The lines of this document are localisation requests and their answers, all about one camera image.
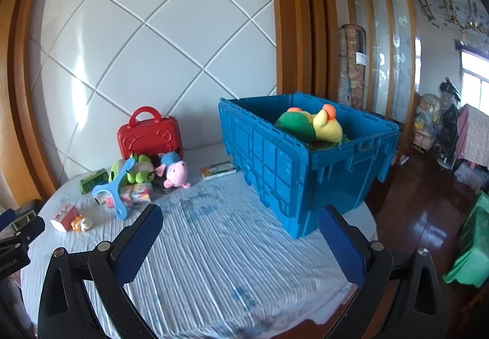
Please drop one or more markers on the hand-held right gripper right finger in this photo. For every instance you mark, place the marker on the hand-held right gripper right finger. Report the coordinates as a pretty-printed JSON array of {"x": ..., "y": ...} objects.
[{"x": 342, "y": 247}]

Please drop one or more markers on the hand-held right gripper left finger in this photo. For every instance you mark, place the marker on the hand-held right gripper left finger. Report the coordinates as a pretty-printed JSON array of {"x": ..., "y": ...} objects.
[{"x": 137, "y": 243}]

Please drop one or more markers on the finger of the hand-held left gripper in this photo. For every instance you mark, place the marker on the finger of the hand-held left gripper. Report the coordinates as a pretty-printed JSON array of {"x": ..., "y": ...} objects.
[
  {"x": 7, "y": 217},
  {"x": 26, "y": 232}
]

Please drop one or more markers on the white plastic tube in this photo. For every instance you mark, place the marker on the white plastic tube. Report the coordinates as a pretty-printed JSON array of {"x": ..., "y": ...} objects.
[{"x": 98, "y": 200}]

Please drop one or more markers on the green frog plush toy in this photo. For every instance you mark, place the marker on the green frog plush toy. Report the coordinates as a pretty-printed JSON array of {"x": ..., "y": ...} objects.
[{"x": 139, "y": 174}]

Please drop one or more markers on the blue pink pig plush toy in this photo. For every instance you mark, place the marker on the blue pink pig plush toy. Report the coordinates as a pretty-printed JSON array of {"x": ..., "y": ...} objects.
[{"x": 175, "y": 171}]

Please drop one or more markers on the blue plastic crate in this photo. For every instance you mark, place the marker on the blue plastic crate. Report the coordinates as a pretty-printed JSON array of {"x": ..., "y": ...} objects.
[{"x": 267, "y": 155}]

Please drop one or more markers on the dark patterned box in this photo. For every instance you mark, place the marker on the dark patterned box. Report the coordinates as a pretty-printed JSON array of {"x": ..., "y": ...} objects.
[{"x": 23, "y": 215}]

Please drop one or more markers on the red white small carton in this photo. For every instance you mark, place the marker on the red white small carton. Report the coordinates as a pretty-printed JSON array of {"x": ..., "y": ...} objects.
[{"x": 63, "y": 216}]

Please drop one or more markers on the orange white small toy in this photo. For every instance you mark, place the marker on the orange white small toy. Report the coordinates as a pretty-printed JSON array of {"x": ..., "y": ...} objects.
[{"x": 86, "y": 224}]

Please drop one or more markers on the blue plastic forked toy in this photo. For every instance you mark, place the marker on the blue plastic forked toy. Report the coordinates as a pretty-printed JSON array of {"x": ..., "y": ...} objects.
[{"x": 110, "y": 190}]

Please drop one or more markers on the small green box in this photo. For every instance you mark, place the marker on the small green box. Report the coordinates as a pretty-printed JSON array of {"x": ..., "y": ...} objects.
[{"x": 93, "y": 179}]

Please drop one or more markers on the red toy suitcase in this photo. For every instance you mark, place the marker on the red toy suitcase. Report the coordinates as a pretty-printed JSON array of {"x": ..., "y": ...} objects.
[{"x": 149, "y": 136}]

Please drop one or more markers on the flat orange green box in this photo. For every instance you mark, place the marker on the flat orange green box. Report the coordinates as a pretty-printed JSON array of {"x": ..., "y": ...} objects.
[{"x": 217, "y": 171}]

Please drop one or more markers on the green yellow plush toy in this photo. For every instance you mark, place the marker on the green yellow plush toy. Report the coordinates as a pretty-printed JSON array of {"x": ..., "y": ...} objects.
[{"x": 324, "y": 129}]

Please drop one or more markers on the green cloth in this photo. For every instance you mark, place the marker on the green cloth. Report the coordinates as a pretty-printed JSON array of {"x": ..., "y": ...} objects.
[{"x": 472, "y": 247}]

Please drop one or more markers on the pile of bags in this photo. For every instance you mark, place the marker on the pile of bags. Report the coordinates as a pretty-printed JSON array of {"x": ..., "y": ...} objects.
[{"x": 428, "y": 117}]

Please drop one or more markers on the dark hanging clothing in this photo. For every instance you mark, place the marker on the dark hanging clothing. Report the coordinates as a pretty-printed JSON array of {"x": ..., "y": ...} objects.
[{"x": 449, "y": 113}]

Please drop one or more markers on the pink blanket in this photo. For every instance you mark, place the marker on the pink blanket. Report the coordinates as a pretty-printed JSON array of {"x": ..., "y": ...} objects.
[{"x": 475, "y": 136}]

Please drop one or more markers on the rolled patterned carpet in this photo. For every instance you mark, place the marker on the rolled patterned carpet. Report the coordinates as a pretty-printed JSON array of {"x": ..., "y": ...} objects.
[{"x": 351, "y": 67}]

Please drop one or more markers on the wooden slatted partition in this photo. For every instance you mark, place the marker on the wooden slatted partition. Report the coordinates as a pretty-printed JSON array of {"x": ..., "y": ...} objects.
[{"x": 386, "y": 37}]

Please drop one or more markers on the window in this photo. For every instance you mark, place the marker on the window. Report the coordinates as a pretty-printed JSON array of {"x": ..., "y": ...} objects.
[{"x": 475, "y": 79}]

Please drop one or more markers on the hanging wall decorations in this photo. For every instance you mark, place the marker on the hanging wall decorations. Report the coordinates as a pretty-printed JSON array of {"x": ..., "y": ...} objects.
[{"x": 458, "y": 18}]

